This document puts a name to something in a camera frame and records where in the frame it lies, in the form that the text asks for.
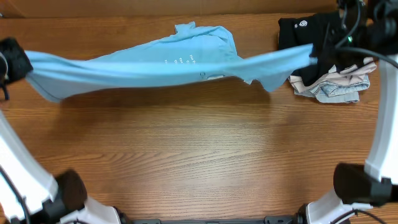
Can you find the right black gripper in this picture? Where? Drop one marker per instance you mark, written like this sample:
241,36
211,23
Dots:
328,55

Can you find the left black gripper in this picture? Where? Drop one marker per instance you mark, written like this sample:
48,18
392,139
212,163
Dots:
14,60

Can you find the light blue printed t-shirt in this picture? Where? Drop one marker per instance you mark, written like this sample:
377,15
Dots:
193,54

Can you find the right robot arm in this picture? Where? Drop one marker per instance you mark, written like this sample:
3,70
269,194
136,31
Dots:
359,188

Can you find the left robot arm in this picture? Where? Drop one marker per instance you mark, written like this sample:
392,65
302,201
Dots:
29,194

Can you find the black folded garment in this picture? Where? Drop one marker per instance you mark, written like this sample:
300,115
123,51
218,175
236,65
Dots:
318,29

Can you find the beige folded garment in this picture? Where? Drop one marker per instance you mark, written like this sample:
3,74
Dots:
351,75

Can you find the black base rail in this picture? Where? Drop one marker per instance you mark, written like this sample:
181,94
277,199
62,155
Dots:
284,219

